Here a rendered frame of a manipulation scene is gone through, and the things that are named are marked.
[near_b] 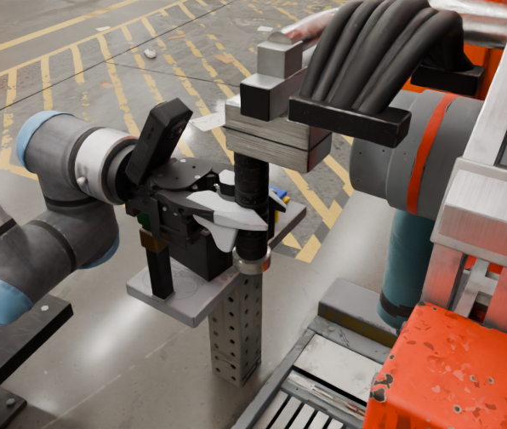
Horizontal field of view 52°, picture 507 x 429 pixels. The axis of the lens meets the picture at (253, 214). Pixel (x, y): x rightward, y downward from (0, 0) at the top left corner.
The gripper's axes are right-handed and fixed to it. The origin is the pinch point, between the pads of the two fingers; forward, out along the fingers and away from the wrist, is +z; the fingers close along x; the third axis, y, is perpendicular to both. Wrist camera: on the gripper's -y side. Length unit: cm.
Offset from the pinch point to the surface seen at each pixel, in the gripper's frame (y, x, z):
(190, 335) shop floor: 83, -37, -47
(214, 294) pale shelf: 38.0, -17.8, -22.0
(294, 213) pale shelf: 38, -49, -22
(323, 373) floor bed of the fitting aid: 75, -40, -7
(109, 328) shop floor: 83, -26, -69
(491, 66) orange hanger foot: 1, -62, 9
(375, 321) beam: 70, -59, -2
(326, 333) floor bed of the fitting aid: 75, -52, -13
